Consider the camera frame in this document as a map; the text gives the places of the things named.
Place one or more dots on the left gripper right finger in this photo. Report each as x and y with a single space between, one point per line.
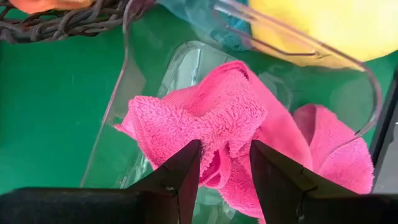
286 199

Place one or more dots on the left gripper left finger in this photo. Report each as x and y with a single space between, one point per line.
109 208

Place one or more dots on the pink microfiber towel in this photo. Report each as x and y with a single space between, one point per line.
217 118

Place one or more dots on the yellow microfiber towel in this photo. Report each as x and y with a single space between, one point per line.
326 28

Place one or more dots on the orange microfiber towel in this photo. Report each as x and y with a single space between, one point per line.
46 4

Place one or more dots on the clear plastic container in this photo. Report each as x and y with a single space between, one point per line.
186 62

